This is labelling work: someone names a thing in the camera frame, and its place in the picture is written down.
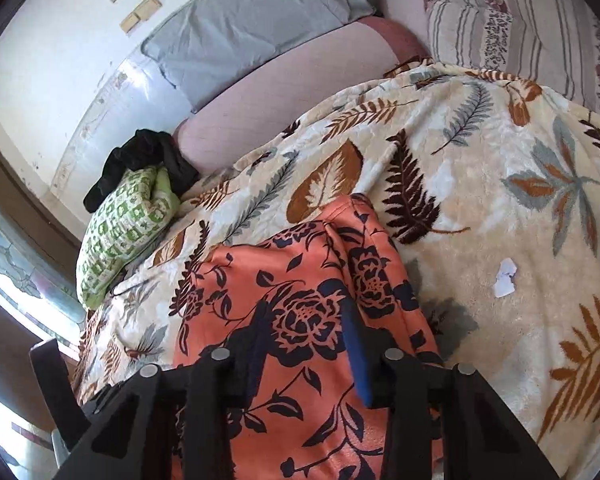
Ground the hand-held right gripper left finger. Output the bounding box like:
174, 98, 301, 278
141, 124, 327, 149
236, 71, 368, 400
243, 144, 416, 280
55, 301, 276, 480

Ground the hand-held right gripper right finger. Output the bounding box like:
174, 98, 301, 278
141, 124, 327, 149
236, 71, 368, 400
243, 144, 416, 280
340, 301, 561, 480

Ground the orange floral print garment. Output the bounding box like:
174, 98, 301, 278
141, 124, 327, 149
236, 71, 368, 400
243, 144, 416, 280
170, 195, 448, 480

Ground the white paper scrap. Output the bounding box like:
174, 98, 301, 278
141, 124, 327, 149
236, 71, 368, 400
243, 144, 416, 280
492, 258, 518, 297

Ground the green white checked pillow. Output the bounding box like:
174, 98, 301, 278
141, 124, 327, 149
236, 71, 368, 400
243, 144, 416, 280
76, 166, 181, 309

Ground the cream leaf print blanket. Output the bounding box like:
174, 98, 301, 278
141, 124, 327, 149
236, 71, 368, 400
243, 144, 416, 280
75, 62, 600, 480

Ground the black cloth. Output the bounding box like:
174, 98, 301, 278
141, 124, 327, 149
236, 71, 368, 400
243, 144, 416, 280
83, 129, 200, 213

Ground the stained glass window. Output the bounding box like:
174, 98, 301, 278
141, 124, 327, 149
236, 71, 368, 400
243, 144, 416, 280
0, 205, 86, 341

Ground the pink bed sheet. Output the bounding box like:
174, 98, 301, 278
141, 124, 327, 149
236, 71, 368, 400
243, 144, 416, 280
172, 15, 431, 173

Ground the grey pillow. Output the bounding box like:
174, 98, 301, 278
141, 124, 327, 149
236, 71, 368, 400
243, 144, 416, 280
142, 0, 376, 113

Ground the striped floral pillow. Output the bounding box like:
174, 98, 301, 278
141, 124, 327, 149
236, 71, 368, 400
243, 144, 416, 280
420, 0, 600, 121

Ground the large beige wall switch plate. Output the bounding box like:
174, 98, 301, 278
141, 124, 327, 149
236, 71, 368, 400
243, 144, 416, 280
131, 0, 162, 22

